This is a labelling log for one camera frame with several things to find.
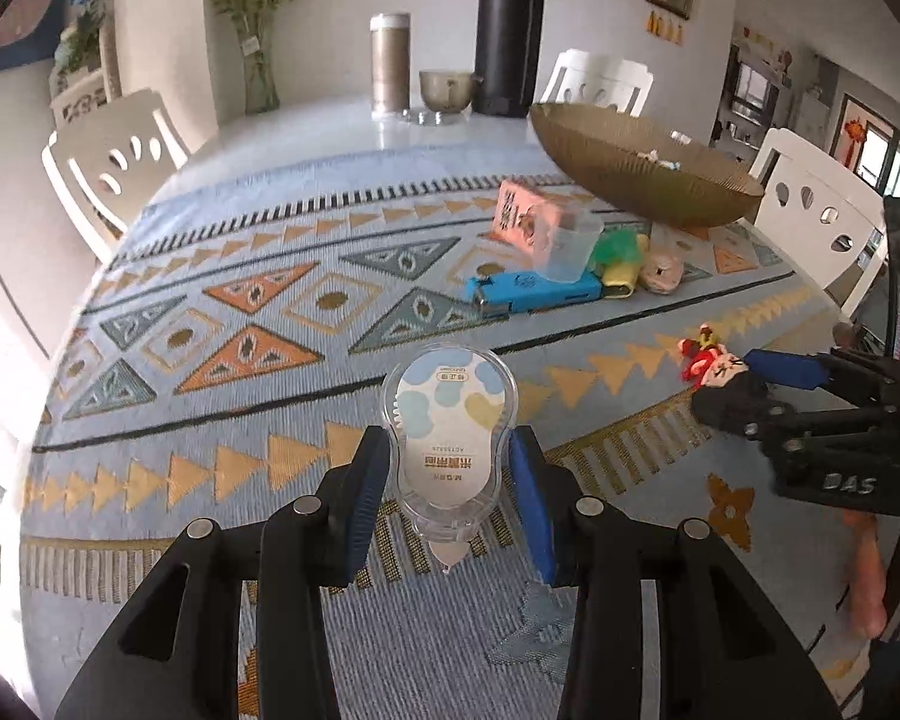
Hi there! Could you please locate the black-haired doll figure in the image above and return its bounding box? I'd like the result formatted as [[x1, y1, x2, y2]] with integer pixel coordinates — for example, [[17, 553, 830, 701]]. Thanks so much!
[[678, 323, 769, 394]]

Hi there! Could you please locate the pink oval case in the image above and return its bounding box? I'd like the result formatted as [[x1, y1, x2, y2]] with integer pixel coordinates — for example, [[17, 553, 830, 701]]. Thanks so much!
[[639, 249, 685, 294]]

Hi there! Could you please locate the clear plastic measuring cup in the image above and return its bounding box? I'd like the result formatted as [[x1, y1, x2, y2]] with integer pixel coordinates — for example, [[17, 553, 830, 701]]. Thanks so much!
[[532, 205, 605, 283]]

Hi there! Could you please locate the blue lighter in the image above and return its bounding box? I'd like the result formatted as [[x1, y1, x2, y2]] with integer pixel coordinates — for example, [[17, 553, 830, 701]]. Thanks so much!
[[464, 271, 601, 319]]

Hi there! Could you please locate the clear floss dispenser case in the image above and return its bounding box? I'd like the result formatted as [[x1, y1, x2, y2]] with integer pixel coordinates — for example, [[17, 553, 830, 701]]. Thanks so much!
[[380, 344, 518, 572]]

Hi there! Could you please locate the dark green plastic toy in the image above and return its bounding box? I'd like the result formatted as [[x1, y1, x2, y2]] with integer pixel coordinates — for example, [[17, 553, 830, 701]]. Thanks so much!
[[589, 227, 644, 271]]

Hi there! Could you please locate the person's right hand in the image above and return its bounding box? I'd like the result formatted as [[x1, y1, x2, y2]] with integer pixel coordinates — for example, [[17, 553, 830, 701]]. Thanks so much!
[[842, 511, 888, 640]]

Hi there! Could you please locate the white chair right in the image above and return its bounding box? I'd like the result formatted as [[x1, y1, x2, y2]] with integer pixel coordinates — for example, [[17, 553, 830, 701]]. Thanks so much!
[[749, 128, 888, 317]]

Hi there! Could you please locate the white chair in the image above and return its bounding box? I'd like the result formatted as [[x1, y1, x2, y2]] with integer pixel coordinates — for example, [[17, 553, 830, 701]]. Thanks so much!
[[749, 128, 888, 317], [41, 89, 190, 263], [541, 49, 653, 117]]

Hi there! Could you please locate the brown ribbed glass bowl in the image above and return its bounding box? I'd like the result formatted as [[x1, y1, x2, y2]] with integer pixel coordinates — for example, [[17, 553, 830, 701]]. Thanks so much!
[[530, 103, 764, 227]]

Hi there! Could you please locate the patterned blue table runner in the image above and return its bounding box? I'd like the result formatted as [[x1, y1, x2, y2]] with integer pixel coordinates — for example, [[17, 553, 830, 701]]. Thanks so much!
[[19, 146, 863, 715]]

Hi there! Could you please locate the white chair far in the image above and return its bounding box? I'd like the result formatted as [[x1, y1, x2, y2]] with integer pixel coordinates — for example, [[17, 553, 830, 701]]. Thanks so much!
[[541, 49, 653, 117]]

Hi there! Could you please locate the small ceramic tea bowl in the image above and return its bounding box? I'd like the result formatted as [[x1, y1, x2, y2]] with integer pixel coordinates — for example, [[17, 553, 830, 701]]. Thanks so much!
[[419, 70, 475, 114]]

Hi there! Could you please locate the black tall thermos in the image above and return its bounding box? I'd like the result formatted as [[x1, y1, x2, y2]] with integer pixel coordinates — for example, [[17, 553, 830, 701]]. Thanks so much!
[[471, 0, 544, 119]]

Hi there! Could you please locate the white chair left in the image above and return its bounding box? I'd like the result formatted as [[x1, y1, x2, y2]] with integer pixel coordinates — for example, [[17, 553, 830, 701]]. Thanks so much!
[[41, 89, 190, 263]]

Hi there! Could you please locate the silver thermos cup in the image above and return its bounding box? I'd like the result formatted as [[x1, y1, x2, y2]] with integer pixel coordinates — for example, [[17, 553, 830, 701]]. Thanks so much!
[[368, 13, 411, 121]]

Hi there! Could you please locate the white side cabinet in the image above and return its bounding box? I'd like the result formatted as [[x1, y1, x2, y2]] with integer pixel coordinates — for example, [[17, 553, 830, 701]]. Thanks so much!
[[50, 15, 123, 128]]

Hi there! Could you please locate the blue wall picture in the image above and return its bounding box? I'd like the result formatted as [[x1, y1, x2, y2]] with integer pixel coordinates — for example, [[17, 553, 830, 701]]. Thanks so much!
[[0, 0, 68, 71]]

